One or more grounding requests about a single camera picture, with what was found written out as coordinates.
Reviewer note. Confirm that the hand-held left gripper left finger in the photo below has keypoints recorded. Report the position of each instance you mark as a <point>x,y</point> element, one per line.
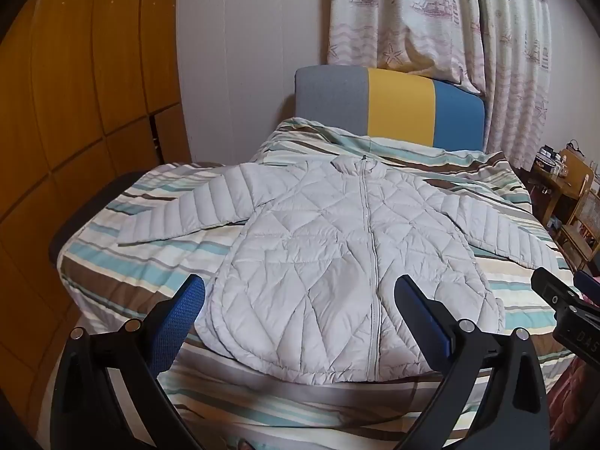
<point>180,321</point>

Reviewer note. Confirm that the light grey quilted jacket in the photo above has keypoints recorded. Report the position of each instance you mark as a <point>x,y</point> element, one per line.
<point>323,262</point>

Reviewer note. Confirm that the wooden wardrobe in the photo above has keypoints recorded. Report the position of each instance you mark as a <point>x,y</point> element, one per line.
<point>84,103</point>

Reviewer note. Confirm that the wooden rattan chair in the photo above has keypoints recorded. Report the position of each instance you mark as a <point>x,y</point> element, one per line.
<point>581,225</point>

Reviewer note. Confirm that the striped blanket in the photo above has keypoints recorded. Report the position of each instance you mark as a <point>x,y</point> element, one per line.
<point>140,239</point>

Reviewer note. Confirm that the white ship print curtain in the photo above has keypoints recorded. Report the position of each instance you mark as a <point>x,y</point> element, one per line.
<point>445,18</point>

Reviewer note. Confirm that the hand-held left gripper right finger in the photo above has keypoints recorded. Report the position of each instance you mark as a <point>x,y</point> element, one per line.
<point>424,321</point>

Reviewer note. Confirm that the dark bed frame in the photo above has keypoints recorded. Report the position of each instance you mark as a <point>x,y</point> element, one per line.
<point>89,211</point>

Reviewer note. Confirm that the wooden desk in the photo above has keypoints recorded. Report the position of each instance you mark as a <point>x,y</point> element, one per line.
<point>565,183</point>

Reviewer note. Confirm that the pink patterned cloth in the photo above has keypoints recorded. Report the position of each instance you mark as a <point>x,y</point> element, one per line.
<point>574,408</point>

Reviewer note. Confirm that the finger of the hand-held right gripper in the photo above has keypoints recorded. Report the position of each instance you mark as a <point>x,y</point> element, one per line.
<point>588,283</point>
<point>553,286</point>

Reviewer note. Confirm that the grey yellow blue headboard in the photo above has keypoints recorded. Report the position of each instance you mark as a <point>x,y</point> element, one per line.
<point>398,103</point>

